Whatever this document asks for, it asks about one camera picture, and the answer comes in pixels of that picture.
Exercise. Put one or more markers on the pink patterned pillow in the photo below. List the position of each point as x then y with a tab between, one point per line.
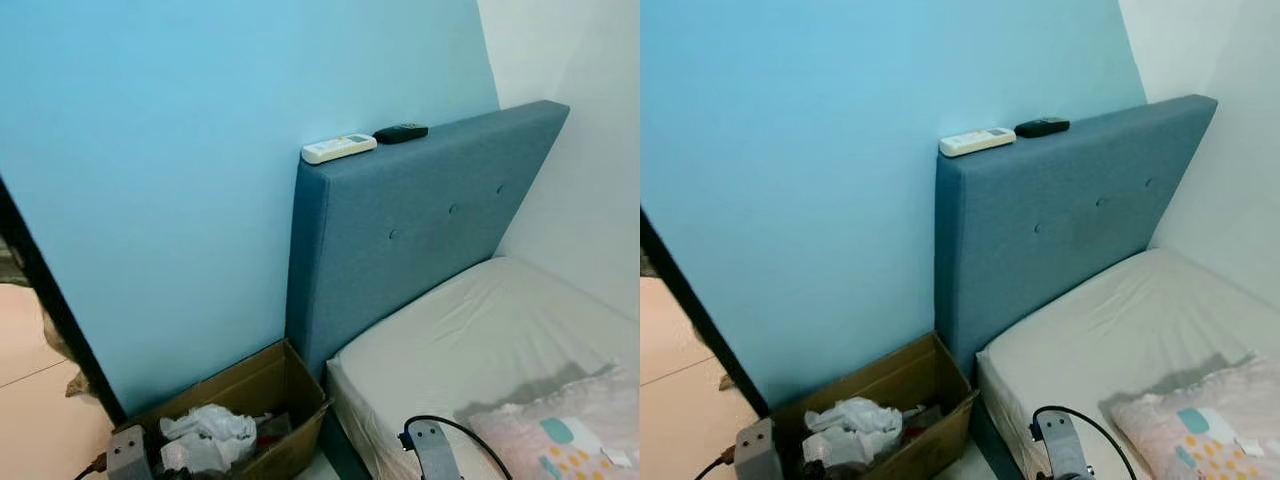
1240	395
600	400

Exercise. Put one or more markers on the white printed paper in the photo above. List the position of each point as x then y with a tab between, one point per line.
605	450
1245	452

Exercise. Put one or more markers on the mattress with cream sheet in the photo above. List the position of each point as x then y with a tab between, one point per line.
470	330
1120	320

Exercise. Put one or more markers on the black remote control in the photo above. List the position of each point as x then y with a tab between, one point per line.
400	133
1041	127

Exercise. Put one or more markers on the crumpled white paper trash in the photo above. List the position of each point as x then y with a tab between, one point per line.
210	430
850	425

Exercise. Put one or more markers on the brown cardboard box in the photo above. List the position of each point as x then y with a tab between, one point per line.
890	372
250	380

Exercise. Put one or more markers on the blue fabric headboard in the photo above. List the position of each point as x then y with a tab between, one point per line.
1000	270
350	280

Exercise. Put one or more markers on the white remote control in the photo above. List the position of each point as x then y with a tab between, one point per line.
976	142
338	148

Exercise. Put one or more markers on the black cloth with red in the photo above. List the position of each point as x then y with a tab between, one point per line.
918	422
272	430

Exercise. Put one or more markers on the black door frame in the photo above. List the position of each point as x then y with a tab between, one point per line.
50	293
700	324

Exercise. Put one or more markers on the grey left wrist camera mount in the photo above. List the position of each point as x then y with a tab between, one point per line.
128	455
757	450

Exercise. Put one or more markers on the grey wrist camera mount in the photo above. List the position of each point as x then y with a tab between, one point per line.
128	455
757	450
428	450
1058	445

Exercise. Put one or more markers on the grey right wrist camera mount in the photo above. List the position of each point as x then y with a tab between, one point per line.
1058	445
428	450

